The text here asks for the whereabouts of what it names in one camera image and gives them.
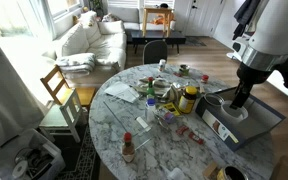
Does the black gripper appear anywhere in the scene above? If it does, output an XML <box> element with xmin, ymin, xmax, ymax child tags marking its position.
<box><xmin>230</xmin><ymin>61</ymin><xmax>274</xmax><ymax>110</ymax></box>

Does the translucent plastic cup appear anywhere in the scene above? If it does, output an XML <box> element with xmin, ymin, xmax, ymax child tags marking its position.
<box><xmin>220</xmin><ymin>99</ymin><xmax>249</xmax><ymax>122</ymax></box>

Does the red ketchup sachet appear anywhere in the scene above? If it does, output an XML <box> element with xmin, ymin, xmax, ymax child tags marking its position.
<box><xmin>188</xmin><ymin>131</ymin><xmax>205</xmax><ymax>146</ymax></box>
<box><xmin>175</xmin><ymin>125</ymin><xmax>190</xmax><ymax>136</ymax></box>

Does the plain white sachet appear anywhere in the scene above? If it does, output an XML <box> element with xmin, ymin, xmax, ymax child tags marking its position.
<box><xmin>135</xmin><ymin>116</ymin><xmax>152</xmax><ymax>132</ymax></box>

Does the clear plastic storage bin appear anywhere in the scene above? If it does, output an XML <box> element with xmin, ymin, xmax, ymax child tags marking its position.
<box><xmin>0</xmin><ymin>128</ymin><xmax>67</xmax><ymax>180</ymax></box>

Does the dark grey box tray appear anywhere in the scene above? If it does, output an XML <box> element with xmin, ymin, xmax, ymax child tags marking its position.
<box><xmin>195</xmin><ymin>86</ymin><xmax>287</xmax><ymax>153</ymax></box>

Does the white TV cabinet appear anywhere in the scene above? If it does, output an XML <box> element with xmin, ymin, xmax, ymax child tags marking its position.
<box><xmin>226</xmin><ymin>33</ymin><xmax>252</xmax><ymax>62</ymax></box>

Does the dark jar with yellow lid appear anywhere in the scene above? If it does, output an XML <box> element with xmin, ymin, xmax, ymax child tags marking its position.
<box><xmin>178</xmin><ymin>86</ymin><xmax>198</xmax><ymax>115</ymax></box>

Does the green tin can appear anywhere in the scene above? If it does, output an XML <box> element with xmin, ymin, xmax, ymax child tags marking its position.
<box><xmin>178</xmin><ymin>64</ymin><xmax>191</xmax><ymax>76</ymax></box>

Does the clear plastic bag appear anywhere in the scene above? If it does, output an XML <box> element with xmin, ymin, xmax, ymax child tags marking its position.
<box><xmin>153</xmin><ymin>108</ymin><xmax>178</xmax><ymax>129</ymax></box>

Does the gold tin can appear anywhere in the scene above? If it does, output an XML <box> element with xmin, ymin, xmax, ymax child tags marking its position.
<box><xmin>216</xmin><ymin>165</ymin><xmax>249</xmax><ymax>180</ymax></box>

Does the dark hanging jacket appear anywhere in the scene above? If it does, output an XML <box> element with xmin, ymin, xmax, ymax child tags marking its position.
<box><xmin>232</xmin><ymin>0</ymin><xmax>262</xmax><ymax>41</ymax></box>

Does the small white bottle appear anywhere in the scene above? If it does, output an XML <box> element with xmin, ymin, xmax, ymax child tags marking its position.
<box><xmin>158</xmin><ymin>58</ymin><xmax>167</xmax><ymax>73</ymax></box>

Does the white door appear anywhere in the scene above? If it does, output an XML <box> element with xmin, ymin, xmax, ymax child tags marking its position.
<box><xmin>183</xmin><ymin>0</ymin><xmax>227</xmax><ymax>37</ymax></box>

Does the green hot sauce bottle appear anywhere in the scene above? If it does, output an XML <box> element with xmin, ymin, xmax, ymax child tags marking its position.
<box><xmin>146</xmin><ymin>76</ymin><xmax>156</xmax><ymax>100</ymax></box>

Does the clear bottle with blue cap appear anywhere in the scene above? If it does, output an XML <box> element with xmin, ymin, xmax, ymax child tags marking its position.
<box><xmin>145</xmin><ymin>98</ymin><xmax>157</xmax><ymax>123</ymax></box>

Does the black shell chair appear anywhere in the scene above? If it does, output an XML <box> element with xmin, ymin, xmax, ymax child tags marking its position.
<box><xmin>142</xmin><ymin>39</ymin><xmax>169</xmax><ymax>65</ymax></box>

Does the black coffee table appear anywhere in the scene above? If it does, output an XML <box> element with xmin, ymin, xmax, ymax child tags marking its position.
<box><xmin>130</xmin><ymin>29</ymin><xmax>187</xmax><ymax>55</ymax></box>

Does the orange soft toy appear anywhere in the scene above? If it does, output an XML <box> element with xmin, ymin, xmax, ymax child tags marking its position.
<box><xmin>150</xmin><ymin>14</ymin><xmax>167</xmax><ymax>26</ymax></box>

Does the clear glass tray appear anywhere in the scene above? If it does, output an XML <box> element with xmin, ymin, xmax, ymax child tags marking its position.
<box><xmin>102</xmin><ymin>96</ymin><xmax>158</xmax><ymax>151</ymax></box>

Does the light wooden stool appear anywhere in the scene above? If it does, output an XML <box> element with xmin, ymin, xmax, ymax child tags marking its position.
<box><xmin>141</xmin><ymin>7</ymin><xmax>174</xmax><ymax>38</ymax></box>

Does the white paper napkin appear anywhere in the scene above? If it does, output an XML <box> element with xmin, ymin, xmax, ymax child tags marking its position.
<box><xmin>103</xmin><ymin>81</ymin><xmax>141</xmax><ymax>104</ymax></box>

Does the brown hot sauce bottle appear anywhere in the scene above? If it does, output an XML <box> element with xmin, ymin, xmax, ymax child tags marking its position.
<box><xmin>121</xmin><ymin>131</ymin><xmax>136</xmax><ymax>164</ymax></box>

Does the grey sofa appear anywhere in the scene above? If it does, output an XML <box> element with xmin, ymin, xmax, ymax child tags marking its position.
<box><xmin>107</xmin><ymin>6</ymin><xmax>177</xmax><ymax>32</ymax></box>

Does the white sofa cushion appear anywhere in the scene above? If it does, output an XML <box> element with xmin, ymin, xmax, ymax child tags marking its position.
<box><xmin>97</xmin><ymin>20</ymin><xmax>125</xmax><ymax>36</ymax></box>

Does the white sofa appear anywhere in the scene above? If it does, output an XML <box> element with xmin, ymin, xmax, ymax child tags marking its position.
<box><xmin>42</xmin><ymin>10</ymin><xmax>128</xmax><ymax>88</ymax></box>

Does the folded light blanket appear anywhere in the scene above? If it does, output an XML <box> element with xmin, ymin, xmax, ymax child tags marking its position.
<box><xmin>54</xmin><ymin>52</ymin><xmax>97</xmax><ymax>76</ymax></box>

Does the dark patterned rug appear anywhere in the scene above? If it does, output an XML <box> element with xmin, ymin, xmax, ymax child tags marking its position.
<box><xmin>55</xmin><ymin>124</ymin><xmax>102</xmax><ymax>180</ymax></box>

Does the patterned cushion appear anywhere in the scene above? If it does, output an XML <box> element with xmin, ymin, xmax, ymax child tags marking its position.
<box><xmin>78</xmin><ymin>10</ymin><xmax>98</xmax><ymax>28</ymax></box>

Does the white wooden chair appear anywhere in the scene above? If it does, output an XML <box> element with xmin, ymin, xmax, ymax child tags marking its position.
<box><xmin>38</xmin><ymin>88</ymin><xmax>84</xmax><ymax>144</ymax></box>

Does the white curtain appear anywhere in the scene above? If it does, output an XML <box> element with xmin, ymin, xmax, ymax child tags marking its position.
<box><xmin>0</xmin><ymin>23</ymin><xmax>47</xmax><ymax>168</ymax></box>

